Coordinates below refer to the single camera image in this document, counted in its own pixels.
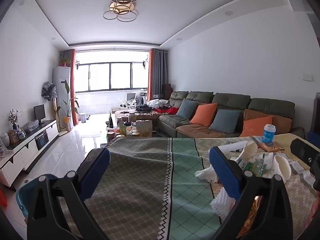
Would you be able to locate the dark wooden cabinet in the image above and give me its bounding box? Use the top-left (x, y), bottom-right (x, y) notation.
top-left (162, 83), bottom-right (173, 101)

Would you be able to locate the large window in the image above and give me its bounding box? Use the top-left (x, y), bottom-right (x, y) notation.
top-left (75, 50), bottom-right (150, 93)

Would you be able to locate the person's right hand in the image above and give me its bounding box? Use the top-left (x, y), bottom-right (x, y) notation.
top-left (307, 193), bottom-right (320, 230)

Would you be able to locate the white foam net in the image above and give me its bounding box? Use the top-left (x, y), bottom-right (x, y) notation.
top-left (211, 187), bottom-right (237, 217)

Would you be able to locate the brown paper bag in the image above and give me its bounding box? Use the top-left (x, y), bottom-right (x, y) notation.
top-left (136, 120), bottom-right (153, 138)

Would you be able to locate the white standing air conditioner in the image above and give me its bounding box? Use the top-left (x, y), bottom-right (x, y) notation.
top-left (53, 66), bottom-right (74, 131)

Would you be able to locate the coffee table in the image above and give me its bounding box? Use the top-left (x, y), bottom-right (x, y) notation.
top-left (105, 120), bottom-right (153, 143)

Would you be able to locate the green sofa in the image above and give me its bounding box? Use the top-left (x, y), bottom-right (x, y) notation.
top-left (157, 90), bottom-right (305, 139)

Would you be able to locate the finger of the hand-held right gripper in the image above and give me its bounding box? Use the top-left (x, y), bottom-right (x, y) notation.
top-left (291, 138), bottom-right (320, 173)
top-left (306, 130), bottom-right (320, 150)

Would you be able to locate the white tv cabinet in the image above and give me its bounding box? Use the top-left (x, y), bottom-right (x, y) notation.
top-left (0, 119), bottom-right (59, 188)

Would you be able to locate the brown seat cover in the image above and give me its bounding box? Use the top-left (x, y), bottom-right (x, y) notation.
top-left (176, 124), bottom-right (240, 139)

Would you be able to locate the cloth-covered standing fan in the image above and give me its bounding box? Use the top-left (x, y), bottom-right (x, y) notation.
top-left (41, 81), bottom-right (60, 130)

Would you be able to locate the orange and grey curtain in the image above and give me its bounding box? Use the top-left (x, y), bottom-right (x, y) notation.
top-left (62, 49), bottom-right (80, 125)
top-left (147, 48), bottom-right (171, 102)

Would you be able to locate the blue and white cup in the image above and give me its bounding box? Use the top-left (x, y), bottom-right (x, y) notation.
top-left (262, 124), bottom-right (276, 146)

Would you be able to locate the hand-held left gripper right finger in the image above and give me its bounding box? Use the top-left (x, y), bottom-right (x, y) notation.
top-left (209, 145), bottom-right (293, 240)

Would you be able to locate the gold snack packet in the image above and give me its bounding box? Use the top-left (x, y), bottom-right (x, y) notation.
top-left (257, 140), bottom-right (286, 153)

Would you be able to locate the dark grey furniture panel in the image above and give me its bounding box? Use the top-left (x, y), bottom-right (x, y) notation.
top-left (311, 92), bottom-right (320, 131)

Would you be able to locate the patterned tablecloth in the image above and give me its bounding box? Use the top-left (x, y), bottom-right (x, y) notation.
top-left (57, 133), bottom-right (320, 240)

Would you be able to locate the teal plastic bin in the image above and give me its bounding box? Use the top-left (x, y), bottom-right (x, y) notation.
top-left (16, 174), bottom-right (59, 221)

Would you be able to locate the plant in dark vase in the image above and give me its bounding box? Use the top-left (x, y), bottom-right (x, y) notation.
top-left (8, 109), bottom-right (20, 130)

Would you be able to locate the white clothes pile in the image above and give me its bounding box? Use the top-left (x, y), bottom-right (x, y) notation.
top-left (147, 99), bottom-right (170, 109)

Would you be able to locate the clear green-printed plastic bag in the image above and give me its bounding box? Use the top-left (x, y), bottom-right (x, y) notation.
top-left (239, 152), bottom-right (275, 178)

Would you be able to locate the white office chair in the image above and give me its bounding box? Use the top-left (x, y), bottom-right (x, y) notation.
top-left (119, 92), bottom-right (138, 109)

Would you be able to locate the tall leafy potted plant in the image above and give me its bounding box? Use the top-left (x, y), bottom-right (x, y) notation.
top-left (57, 80), bottom-right (80, 133)

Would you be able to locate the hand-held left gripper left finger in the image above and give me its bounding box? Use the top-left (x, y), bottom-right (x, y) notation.
top-left (27, 148), bottom-right (112, 240)

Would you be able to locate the orange cushion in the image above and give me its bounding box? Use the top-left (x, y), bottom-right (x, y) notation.
top-left (239, 116), bottom-right (273, 138)
top-left (190, 102), bottom-right (218, 127)

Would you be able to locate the gold foil wrapper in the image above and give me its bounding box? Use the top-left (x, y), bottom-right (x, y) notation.
top-left (250, 194), bottom-right (266, 233)

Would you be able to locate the brown back cushion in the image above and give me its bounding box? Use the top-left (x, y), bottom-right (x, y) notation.
top-left (243, 109), bottom-right (292, 136)

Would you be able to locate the ring ceiling lamp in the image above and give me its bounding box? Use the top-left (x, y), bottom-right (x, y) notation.
top-left (103, 0), bottom-right (143, 22)

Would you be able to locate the brown ottoman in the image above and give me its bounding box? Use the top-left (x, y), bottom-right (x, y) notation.
top-left (115, 109), bottom-right (163, 123)

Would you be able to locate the picture frame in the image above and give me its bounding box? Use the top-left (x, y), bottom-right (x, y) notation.
top-left (8, 129), bottom-right (19, 144)

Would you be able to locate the blue-grey cushion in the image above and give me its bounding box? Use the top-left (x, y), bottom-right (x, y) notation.
top-left (176, 97), bottom-right (199, 120)
top-left (209, 109), bottom-right (242, 134)

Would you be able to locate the black monitor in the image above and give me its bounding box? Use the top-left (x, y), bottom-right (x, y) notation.
top-left (34, 104), bottom-right (47, 125)

